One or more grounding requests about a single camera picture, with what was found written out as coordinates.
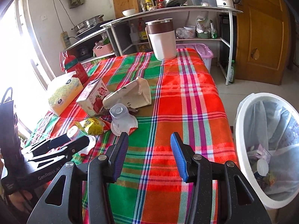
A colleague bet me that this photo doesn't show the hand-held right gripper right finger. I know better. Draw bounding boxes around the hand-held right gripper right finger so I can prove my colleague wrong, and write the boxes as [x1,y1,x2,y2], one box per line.
[170,133,272,224]

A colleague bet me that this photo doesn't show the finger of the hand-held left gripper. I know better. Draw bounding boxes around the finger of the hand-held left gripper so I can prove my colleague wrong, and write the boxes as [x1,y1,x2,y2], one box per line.
[24,136,91,168]
[22,136,70,157]

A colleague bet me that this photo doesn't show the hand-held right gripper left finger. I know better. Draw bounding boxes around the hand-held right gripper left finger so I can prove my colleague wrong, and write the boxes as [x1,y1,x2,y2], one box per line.
[27,133,129,224]

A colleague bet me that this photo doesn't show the small white plastic bottle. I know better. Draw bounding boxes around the small white plastic bottle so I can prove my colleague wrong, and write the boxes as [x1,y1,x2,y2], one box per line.
[67,125,96,155]

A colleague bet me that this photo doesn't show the yellow snack packet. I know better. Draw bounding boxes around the yellow snack packet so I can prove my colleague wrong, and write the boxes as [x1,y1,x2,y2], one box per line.
[75,117,112,136]

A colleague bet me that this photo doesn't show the clear plastic cup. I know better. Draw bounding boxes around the clear plastic cup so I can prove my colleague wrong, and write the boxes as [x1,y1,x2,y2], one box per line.
[109,103,139,136]

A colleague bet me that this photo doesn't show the pink strawberry milk carton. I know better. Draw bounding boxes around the pink strawberry milk carton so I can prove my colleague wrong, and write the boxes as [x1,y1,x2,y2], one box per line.
[76,78,110,116]

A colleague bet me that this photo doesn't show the white round trash bin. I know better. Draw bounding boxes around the white round trash bin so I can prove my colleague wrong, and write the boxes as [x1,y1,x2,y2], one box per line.
[234,93,299,210]

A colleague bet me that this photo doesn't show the white paper bag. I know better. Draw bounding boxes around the white paper bag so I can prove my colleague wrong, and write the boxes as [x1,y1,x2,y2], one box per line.
[103,77,152,110]

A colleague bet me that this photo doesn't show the purple snack packet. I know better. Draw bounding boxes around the purple snack packet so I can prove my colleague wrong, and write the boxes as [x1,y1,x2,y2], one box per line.
[248,144,272,161]

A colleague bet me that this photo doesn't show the white blue yogurt bottle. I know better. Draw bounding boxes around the white blue yogurt bottle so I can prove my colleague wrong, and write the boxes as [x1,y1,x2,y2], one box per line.
[256,160,269,176]

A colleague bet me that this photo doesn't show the translucent plastic bin liner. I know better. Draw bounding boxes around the translucent plastic bin liner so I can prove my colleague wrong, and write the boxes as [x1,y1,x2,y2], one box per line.
[245,98,299,195]

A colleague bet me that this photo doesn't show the yellow white tissue pack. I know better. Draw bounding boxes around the yellow white tissue pack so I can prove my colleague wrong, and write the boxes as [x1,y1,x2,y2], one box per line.
[48,72,84,116]

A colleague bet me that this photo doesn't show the red green plaid tablecloth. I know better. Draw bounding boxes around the red green plaid tablecloth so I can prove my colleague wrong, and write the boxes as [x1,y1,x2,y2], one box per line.
[22,48,241,224]

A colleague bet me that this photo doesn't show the red antler water bottle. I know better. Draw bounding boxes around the red antler water bottle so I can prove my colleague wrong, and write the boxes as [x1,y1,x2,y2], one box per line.
[59,51,89,84]

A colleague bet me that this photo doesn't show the window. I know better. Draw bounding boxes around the window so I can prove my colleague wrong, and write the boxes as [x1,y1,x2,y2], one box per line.
[0,0,50,143]

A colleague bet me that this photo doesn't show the black round appliance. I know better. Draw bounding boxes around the black round appliance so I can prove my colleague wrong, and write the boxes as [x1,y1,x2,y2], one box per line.
[76,45,90,59]

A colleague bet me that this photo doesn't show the pink plastic basket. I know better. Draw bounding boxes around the pink plastic basket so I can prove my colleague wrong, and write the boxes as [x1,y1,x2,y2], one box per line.
[93,42,114,57]

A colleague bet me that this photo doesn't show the green bottle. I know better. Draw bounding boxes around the green bottle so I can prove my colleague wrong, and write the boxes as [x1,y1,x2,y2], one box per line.
[228,60,235,83]

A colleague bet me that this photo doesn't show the pink lidded storage box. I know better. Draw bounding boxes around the pink lidded storage box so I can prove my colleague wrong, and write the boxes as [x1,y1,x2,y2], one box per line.
[176,43,214,73]

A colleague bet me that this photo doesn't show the white power strip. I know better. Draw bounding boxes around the white power strip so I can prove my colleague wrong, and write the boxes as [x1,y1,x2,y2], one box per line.
[61,31,72,48]

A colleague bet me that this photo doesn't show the low metal cooking table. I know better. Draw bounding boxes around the low metal cooking table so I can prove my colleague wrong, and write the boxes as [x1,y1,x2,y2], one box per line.
[64,27,110,59]

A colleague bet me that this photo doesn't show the white and brown jug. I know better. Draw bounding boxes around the white and brown jug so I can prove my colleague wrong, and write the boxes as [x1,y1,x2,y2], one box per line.
[145,18,177,61]

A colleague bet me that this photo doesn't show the black cooktop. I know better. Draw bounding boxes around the black cooktop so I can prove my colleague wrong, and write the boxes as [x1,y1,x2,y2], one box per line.
[75,20,112,39]

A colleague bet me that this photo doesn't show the clear plastic bottle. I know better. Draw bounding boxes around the clear plastic bottle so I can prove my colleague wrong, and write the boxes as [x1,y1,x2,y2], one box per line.
[130,23,140,44]

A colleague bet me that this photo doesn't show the steel steamer pot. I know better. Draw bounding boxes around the steel steamer pot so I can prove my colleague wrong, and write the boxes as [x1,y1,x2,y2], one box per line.
[71,15,104,33]

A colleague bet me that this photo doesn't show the clear bag of food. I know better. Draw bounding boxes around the clear bag of food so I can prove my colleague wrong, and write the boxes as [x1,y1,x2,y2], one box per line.
[175,27,187,39]

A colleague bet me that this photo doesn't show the white lidded jar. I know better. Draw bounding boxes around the white lidded jar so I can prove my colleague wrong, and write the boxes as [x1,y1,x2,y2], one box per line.
[183,26,196,38]

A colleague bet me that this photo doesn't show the red label bottle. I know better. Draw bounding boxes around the red label bottle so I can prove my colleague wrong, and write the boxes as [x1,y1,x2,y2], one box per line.
[138,19,149,42]

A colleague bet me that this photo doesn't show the white green food bags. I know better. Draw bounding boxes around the white green food bags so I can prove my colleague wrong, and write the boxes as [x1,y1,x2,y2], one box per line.
[196,15,218,39]

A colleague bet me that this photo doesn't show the wooden door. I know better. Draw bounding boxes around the wooden door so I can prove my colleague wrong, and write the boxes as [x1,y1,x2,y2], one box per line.
[230,0,292,86]

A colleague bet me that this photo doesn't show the white metal kitchen rack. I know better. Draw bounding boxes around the white metal kitchen rack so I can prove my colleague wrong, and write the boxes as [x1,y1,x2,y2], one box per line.
[100,6,243,85]

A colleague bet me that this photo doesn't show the wooden cutting board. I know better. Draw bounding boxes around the wooden cutting board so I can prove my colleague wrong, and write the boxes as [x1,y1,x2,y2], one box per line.
[112,0,137,19]

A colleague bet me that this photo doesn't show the black wall cable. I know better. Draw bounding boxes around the black wall cable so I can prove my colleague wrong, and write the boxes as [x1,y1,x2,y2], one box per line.
[51,0,68,32]

